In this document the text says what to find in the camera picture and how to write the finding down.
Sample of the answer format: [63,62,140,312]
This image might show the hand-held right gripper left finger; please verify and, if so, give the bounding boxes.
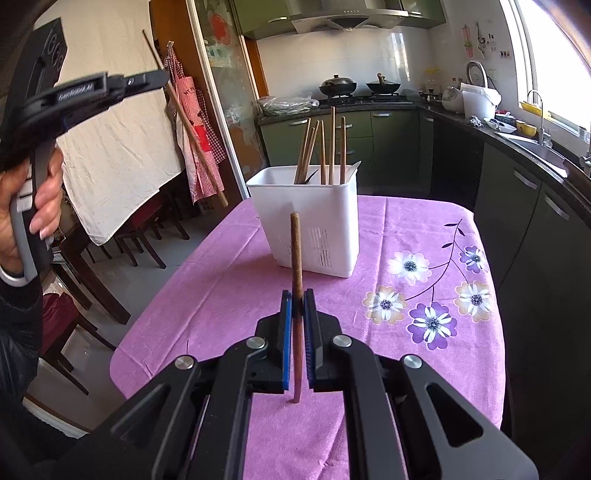
[51,290,293,480]

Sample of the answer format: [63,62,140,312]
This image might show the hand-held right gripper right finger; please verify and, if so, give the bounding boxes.
[305,289,539,480]

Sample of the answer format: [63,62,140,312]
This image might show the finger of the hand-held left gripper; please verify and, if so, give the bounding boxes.
[107,69,171,110]

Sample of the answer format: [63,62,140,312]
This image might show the white utensil holder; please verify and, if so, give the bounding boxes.
[246,166,360,278]

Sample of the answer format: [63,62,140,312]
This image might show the person's left forearm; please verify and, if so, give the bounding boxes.
[0,265,47,430]

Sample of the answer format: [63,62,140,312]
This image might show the person's left hand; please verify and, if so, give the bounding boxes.
[0,148,64,274]

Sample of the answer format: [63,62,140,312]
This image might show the white hanging cloth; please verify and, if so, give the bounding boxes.
[51,0,188,246]

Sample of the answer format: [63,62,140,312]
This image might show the red checked apron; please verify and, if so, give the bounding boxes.
[164,41,228,204]

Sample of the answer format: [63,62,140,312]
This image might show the purple floral tablecloth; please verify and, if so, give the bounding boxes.
[109,194,506,480]

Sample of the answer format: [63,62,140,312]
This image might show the sliding glass door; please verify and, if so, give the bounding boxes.
[187,0,271,199]

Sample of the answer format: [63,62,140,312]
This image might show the dark wooden chair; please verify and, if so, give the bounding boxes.
[39,291,116,398]
[113,185,190,269]

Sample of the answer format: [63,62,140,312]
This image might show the clear plastic bag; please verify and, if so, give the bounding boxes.
[257,95,320,117]

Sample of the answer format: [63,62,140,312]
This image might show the dark wooden table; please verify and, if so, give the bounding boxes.
[51,222,132,324]

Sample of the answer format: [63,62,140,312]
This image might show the black wok with lid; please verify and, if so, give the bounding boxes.
[320,74,358,97]

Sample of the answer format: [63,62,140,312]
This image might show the steel range hood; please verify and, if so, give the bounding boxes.
[288,0,402,33]

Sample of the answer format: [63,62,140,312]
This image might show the black gas stove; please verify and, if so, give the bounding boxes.
[318,93,414,106]

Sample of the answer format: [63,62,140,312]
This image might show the green lower cabinets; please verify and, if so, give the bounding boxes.
[257,108,437,195]

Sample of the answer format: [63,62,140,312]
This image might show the dark green sink cabinets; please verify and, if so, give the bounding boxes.
[418,108,591,444]

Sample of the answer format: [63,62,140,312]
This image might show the white rice cooker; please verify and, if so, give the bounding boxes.
[441,87,465,114]

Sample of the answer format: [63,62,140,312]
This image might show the steel sink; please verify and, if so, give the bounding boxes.
[508,136,568,169]

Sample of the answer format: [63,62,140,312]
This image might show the round steel cooker lid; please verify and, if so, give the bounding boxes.
[465,60,488,88]

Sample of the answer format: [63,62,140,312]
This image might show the small chrome faucet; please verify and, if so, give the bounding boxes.
[526,90,552,146]

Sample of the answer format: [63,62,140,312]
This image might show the window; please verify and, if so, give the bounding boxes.
[501,0,591,134]

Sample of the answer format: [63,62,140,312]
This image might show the black wok with wooden handle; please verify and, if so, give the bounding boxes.
[366,73,402,95]

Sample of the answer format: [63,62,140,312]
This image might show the wall utensil hooks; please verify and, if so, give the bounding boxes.
[459,21,511,61]

